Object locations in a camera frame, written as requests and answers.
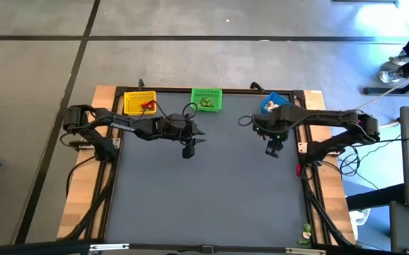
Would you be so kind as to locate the yellow plastic basket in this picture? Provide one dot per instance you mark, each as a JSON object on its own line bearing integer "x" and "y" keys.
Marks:
{"x": 132, "y": 106}

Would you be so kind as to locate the metal bracket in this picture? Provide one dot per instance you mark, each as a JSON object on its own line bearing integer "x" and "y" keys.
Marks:
{"x": 305, "y": 250}
{"x": 109, "y": 246}

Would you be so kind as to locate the person's shoe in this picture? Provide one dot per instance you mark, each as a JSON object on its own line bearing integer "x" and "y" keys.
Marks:
{"x": 399, "y": 60}
{"x": 390, "y": 76}

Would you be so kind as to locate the black table frame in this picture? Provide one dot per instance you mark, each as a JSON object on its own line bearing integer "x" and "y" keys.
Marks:
{"x": 176, "y": 90}

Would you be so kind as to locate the black stand leg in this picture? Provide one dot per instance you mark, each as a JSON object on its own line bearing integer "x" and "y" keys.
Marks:
{"x": 374, "y": 198}

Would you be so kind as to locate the black clamp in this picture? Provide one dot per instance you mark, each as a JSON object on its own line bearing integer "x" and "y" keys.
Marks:
{"x": 257, "y": 86}
{"x": 141, "y": 85}

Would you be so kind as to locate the green toy chili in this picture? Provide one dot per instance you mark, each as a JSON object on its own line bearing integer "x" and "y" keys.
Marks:
{"x": 304, "y": 242}
{"x": 149, "y": 110}

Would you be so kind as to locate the dark metal stand base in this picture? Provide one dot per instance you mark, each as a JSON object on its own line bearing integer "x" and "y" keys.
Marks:
{"x": 385, "y": 91}

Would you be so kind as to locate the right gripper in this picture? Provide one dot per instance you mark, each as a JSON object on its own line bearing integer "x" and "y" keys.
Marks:
{"x": 270, "y": 128}

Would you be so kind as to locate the black support strut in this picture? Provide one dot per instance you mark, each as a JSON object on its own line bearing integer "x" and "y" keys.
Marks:
{"x": 95, "y": 207}
{"x": 326, "y": 221}

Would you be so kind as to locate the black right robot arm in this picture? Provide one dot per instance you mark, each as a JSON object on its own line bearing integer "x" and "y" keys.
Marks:
{"x": 317, "y": 115}

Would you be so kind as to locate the beige toy mushroom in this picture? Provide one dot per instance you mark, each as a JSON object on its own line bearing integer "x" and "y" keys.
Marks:
{"x": 306, "y": 234}

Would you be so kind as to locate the green plastic basket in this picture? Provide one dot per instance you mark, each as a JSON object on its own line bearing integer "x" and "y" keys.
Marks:
{"x": 195, "y": 95}

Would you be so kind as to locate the black horizontal bar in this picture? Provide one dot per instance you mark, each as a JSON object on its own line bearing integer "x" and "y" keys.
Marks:
{"x": 31, "y": 248}

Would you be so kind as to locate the wooden table side board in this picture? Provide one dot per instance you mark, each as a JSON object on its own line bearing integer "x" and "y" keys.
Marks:
{"x": 80, "y": 198}
{"x": 333, "y": 198}

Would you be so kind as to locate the orange-red toy chili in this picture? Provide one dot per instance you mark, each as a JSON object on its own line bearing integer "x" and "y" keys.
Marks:
{"x": 145, "y": 105}

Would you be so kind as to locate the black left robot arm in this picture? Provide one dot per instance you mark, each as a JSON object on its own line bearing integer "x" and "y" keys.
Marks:
{"x": 119, "y": 125}

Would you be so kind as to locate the brown-capped toy mushroom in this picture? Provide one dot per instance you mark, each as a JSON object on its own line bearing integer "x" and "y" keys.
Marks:
{"x": 270, "y": 103}
{"x": 267, "y": 108}
{"x": 275, "y": 106}

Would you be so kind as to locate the white plastic object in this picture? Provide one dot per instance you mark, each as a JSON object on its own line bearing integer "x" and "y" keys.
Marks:
{"x": 359, "y": 216}

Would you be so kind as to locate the red toy chili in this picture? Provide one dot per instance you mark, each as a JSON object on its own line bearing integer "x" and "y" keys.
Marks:
{"x": 151, "y": 104}
{"x": 298, "y": 170}

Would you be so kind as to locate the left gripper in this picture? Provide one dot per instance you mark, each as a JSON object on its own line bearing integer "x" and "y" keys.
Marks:
{"x": 178, "y": 127}

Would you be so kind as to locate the blue plastic basket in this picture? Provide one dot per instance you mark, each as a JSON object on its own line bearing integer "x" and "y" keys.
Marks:
{"x": 279, "y": 97}

